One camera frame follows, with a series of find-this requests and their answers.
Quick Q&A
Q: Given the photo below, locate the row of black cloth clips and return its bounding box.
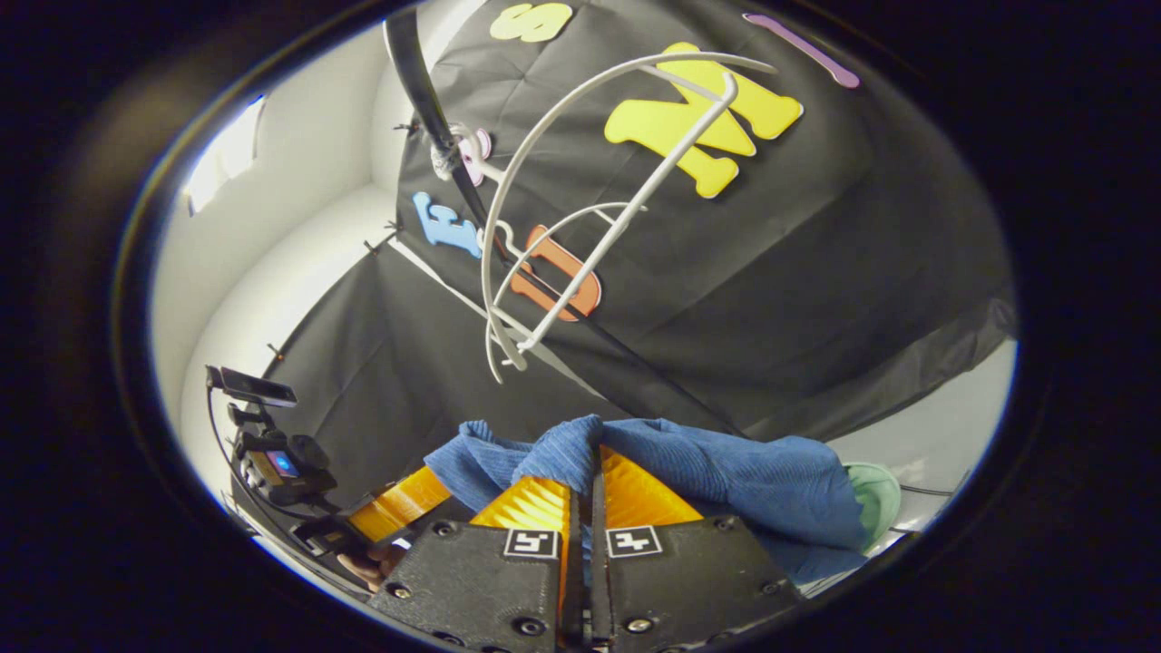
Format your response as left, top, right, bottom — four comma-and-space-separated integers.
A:
266, 120, 420, 359

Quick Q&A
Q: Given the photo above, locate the black clothes rail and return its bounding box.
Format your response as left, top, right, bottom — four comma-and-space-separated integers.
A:
382, 7, 750, 439

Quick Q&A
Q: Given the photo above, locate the white hanger with wrapped hook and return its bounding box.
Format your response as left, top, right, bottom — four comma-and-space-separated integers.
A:
434, 52, 780, 375

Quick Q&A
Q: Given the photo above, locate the large ceiling light panel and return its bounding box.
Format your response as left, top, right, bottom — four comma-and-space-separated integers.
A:
185, 94, 267, 216

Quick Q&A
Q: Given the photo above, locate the black backdrop cloth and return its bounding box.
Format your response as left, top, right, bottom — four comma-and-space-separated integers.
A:
263, 0, 1019, 511

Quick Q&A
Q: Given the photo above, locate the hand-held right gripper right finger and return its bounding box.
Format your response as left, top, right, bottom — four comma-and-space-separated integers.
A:
590, 444, 805, 650

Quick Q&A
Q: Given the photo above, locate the white plastic hanger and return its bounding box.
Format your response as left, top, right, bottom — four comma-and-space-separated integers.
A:
485, 200, 650, 385

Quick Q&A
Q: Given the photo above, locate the green laundry hamper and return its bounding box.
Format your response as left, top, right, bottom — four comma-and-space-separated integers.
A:
844, 461, 904, 554

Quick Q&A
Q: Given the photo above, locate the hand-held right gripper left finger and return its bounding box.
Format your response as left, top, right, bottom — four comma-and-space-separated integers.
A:
366, 475, 583, 650

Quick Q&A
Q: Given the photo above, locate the black floor cable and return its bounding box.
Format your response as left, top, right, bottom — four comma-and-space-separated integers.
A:
893, 482, 959, 536

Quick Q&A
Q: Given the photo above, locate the blue corduroy jacket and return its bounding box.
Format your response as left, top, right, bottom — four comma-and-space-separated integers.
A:
424, 414, 870, 587

